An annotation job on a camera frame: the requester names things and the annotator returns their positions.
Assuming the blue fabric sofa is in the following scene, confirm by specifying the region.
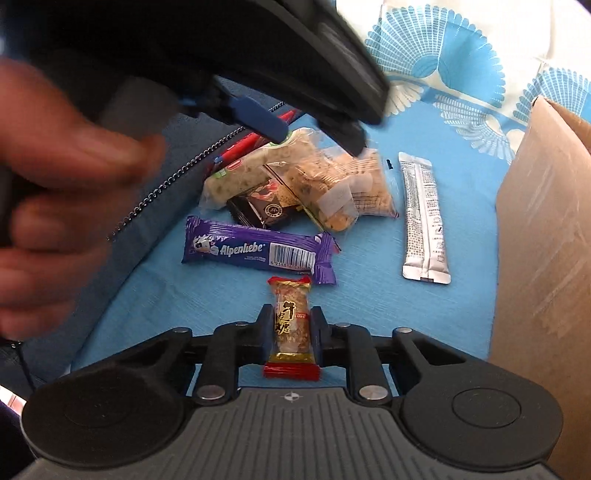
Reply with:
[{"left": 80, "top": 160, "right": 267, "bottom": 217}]
[{"left": 0, "top": 90, "right": 301, "bottom": 403}]

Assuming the cardboard box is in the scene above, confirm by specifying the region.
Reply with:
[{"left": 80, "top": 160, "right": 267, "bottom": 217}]
[{"left": 488, "top": 95, "right": 591, "bottom": 480}]

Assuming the red and gold candy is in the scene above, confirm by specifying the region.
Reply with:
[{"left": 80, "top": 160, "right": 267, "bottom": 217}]
[{"left": 262, "top": 276, "right": 322, "bottom": 382}]

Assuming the person's left hand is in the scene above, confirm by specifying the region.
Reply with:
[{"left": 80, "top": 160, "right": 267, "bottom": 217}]
[{"left": 0, "top": 58, "right": 168, "bottom": 341}]

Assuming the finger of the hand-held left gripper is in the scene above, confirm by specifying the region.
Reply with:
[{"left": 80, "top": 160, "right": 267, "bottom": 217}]
[
  {"left": 310, "top": 110, "right": 369, "bottom": 157},
  {"left": 181, "top": 76, "right": 291, "bottom": 143}
]

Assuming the clear cookie packet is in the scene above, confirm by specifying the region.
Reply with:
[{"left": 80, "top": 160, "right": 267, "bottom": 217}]
[
  {"left": 323, "top": 147, "right": 400, "bottom": 220},
  {"left": 268, "top": 151, "right": 359, "bottom": 232}
]

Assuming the blue and white printed sheet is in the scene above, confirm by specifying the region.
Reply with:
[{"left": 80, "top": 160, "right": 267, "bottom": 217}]
[{"left": 69, "top": 0, "right": 591, "bottom": 386}]

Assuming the dark brown chocolate packet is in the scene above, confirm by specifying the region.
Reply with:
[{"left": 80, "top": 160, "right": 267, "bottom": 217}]
[{"left": 229, "top": 177, "right": 302, "bottom": 230}]

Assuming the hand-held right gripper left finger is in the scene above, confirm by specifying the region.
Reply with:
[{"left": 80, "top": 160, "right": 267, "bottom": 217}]
[{"left": 110, "top": 304, "right": 278, "bottom": 407}]

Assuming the white and green nougat packet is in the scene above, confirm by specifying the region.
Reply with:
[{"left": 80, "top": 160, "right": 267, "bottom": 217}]
[{"left": 199, "top": 128, "right": 320, "bottom": 209}]

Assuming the purple candy bar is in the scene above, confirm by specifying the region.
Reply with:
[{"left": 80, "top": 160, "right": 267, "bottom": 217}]
[{"left": 181, "top": 215, "right": 342, "bottom": 286}]

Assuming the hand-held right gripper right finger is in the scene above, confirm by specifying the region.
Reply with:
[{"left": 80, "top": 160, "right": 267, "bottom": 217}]
[{"left": 310, "top": 305, "right": 468, "bottom": 407}]

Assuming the silver sachet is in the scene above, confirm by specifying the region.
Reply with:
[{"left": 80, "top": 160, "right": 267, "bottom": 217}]
[{"left": 397, "top": 152, "right": 452, "bottom": 285}]

